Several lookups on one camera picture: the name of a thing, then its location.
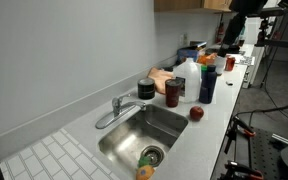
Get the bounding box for white cup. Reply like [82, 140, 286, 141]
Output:
[214, 56, 226, 75]

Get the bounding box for white tile mat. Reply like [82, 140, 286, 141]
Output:
[0, 129, 120, 180]

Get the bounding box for orange cloth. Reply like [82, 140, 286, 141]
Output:
[148, 67, 173, 94]

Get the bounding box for blue box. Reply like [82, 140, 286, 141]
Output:
[176, 41, 207, 64]

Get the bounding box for red can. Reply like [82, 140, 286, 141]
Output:
[225, 57, 235, 71]

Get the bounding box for green capped bottle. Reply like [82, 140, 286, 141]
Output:
[201, 65, 207, 80]

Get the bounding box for dark blue bottle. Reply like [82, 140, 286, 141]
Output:
[199, 65, 217, 104]

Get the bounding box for clear plastic jug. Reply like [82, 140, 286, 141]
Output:
[173, 58, 201, 103]

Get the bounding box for wooden wall cabinet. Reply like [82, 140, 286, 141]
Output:
[154, 0, 232, 13]

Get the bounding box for dark red tumbler cup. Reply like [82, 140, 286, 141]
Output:
[165, 79, 181, 107]

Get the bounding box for red apple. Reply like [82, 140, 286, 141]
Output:
[190, 106, 204, 121]

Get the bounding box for orange snack bag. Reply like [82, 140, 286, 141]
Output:
[198, 53, 216, 65]

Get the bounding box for chrome sink faucet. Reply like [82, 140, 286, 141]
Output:
[95, 94, 146, 129]

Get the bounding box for stainless steel sink basin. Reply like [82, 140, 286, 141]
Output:
[99, 104, 188, 177]

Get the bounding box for camera tripod stand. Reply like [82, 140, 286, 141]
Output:
[247, 0, 288, 89]

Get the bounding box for black tape roll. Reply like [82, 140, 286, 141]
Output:
[138, 78, 155, 100]

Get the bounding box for black clamp with orange handle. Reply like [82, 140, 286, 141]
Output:
[224, 116, 256, 154]

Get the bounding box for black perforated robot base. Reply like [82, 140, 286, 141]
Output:
[235, 128, 288, 180]

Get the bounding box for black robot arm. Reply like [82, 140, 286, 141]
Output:
[217, 0, 268, 57]

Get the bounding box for toy pineapple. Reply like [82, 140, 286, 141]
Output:
[136, 156, 155, 180]

